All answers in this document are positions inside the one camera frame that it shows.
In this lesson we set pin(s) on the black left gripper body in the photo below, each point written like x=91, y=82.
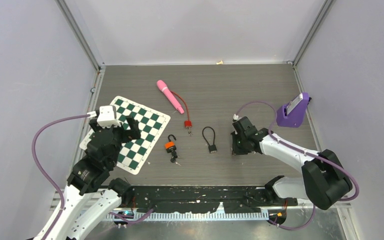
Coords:
x=123, y=134

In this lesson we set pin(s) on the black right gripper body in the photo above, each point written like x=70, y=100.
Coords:
x=239, y=147

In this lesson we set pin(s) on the black cable padlock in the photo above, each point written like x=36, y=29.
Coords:
x=211, y=146

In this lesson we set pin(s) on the orange black padlock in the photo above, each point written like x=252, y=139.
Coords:
x=170, y=145

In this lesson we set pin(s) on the black headed keys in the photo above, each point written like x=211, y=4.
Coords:
x=174, y=157

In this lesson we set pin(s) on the red cable padlock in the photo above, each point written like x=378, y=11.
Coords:
x=187, y=123

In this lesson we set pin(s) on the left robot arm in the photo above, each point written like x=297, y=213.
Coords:
x=88, y=174

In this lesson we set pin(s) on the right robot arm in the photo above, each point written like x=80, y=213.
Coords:
x=322, y=181

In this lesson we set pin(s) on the green white chessboard mat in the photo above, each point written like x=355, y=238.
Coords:
x=151, y=124

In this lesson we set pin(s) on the pink toy microphone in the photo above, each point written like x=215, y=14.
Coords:
x=162, y=86

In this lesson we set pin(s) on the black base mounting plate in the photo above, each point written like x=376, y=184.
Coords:
x=202, y=199

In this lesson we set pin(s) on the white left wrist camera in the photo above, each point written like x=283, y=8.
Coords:
x=105, y=116

